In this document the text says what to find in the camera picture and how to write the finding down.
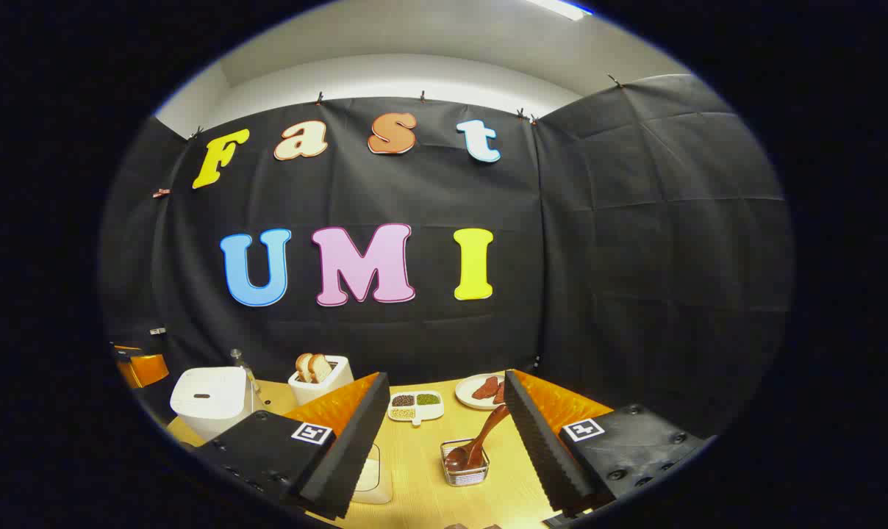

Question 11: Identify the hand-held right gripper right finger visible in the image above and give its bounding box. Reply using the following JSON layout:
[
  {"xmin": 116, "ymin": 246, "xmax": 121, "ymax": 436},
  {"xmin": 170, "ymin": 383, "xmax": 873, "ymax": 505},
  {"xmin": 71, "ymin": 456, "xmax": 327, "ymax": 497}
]
[{"xmin": 503, "ymin": 370, "xmax": 709, "ymax": 519}]

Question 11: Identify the white round plate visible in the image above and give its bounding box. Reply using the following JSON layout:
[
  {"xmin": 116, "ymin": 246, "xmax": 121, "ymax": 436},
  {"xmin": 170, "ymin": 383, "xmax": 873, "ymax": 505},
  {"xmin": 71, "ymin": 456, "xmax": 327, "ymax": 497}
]
[{"xmin": 455, "ymin": 373, "xmax": 507, "ymax": 411}]

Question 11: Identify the white rice cooker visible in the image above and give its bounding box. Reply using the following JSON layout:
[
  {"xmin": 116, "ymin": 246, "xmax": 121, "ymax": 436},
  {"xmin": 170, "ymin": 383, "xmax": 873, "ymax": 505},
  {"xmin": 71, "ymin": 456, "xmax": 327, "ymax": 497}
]
[{"xmin": 170, "ymin": 367, "xmax": 254, "ymax": 442}]

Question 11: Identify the clear glass bottle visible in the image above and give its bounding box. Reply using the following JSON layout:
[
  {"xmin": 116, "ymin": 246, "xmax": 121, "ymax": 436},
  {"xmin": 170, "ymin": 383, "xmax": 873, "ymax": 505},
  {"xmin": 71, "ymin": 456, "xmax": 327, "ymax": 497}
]
[{"xmin": 231, "ymin": 349, "xmax": 262, "ymax": 412}]

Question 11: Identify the black backdrop cloth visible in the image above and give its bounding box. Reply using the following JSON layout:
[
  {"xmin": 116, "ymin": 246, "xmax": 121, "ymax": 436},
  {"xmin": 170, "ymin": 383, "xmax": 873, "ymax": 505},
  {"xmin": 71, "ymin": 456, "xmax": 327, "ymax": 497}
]
[{"xmin": 99, "ymin": 73, "xmax": 794, "ymax": 442}]

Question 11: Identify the brown wooden spoon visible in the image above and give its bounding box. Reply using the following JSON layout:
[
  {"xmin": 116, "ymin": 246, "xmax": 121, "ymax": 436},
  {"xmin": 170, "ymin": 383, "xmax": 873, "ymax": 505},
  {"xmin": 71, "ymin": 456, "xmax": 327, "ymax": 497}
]
[{"xmin": 445, "ymin": 404, "xmax": 511, "ymax": 472}]

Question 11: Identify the ceiling light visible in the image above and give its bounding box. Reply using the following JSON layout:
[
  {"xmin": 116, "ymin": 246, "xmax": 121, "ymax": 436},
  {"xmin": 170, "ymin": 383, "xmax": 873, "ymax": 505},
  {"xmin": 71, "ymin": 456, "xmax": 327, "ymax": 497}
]
[{"xmin": 525, "ymin": 0, "xmax": 592, "ymax": 21}]

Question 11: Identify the white divided dish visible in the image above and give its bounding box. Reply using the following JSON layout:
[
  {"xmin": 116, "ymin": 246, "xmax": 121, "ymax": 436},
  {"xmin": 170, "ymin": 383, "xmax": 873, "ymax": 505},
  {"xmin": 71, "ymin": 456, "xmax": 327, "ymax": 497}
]
[{"xmin": 387, "ymin": 390, "xmax": 445, "ymax": 426}]

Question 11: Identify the wire chopstick holder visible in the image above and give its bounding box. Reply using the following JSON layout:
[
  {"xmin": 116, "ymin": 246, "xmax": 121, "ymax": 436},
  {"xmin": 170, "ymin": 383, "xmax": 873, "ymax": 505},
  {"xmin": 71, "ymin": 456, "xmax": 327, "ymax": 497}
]
[{"xmin": 440, "ymin": 439, "xmax": 490, "ymax": 487}]

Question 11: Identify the clear rice container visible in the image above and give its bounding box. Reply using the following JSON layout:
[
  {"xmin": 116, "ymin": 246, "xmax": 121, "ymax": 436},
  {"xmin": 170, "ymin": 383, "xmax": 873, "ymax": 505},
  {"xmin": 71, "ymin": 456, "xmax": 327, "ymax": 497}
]
[{"xmin": 352, "ymin": 443, "xmax": 393, "ymax": 505}]

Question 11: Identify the white toaster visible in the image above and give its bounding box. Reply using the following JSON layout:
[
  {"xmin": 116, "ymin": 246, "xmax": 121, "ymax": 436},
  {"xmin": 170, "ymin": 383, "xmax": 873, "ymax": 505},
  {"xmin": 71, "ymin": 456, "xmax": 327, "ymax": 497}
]
[{"xmin": 288, "ymin": 355, "xmax": 355, "ymax": 406}]

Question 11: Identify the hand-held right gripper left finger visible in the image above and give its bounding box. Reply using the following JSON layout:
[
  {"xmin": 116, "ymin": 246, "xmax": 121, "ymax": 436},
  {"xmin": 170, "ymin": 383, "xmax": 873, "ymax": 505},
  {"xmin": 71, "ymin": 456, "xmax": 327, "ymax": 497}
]
[{"xmin": 194, "ymin": 372, "xmax": 391, "ymax": 521}]

